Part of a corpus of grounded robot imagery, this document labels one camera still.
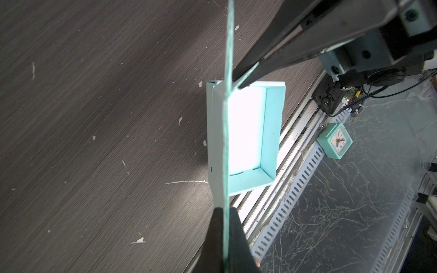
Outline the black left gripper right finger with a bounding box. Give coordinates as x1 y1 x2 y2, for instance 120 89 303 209
228 208 259 273

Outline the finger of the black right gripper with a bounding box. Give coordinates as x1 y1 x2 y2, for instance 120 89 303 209
232 1 336 82

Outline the small electronics board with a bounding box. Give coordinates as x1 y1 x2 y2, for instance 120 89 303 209
338 86 366 117

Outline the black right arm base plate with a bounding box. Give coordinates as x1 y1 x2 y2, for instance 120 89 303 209
312 74 347 115

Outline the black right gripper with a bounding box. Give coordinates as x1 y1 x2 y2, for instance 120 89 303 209
238 1 437 88

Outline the light blue paper box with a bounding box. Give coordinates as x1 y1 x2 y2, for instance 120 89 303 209
207 1 286 273

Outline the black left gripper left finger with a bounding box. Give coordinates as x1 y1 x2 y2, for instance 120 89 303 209
192 208 224 273

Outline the green square clock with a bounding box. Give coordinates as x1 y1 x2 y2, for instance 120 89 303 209
317 123 353 160

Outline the white slotted cable duct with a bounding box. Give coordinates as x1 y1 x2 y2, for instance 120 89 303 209
250 143 325 261

